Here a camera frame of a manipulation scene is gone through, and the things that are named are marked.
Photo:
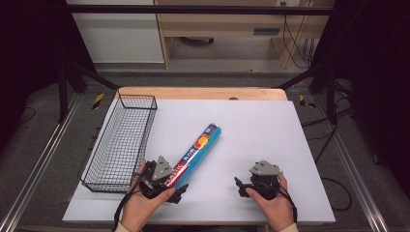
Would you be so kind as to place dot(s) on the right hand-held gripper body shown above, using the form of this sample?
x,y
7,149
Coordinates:
x,y
265,180

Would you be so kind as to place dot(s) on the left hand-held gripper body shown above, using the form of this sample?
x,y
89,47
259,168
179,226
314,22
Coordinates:
x,y
160,169

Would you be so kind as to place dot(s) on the blue plastic wrap roll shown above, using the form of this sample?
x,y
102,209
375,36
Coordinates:
x,y
196,153

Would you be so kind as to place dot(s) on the person's right hand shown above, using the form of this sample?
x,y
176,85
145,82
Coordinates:
x,y
274,209

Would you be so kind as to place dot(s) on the person's left hand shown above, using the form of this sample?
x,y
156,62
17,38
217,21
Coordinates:
x,y
141,206

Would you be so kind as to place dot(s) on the white table mat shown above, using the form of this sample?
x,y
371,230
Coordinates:
x,y
251,145

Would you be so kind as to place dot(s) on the wooden table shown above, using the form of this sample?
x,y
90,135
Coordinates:
x,y
193,92

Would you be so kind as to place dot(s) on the yellow black tape piece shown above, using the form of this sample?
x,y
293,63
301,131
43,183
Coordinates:
x,y
98,100
304,101

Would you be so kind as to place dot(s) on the white cabinet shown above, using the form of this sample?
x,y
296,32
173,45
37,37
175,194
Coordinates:
x,y
119,35

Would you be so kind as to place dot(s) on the wooden shelf unit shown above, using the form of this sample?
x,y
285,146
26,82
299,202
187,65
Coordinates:
x,y
225,25

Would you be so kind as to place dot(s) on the aluminium floor rail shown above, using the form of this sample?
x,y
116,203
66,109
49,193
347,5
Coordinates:
x,y
353,167
35,161

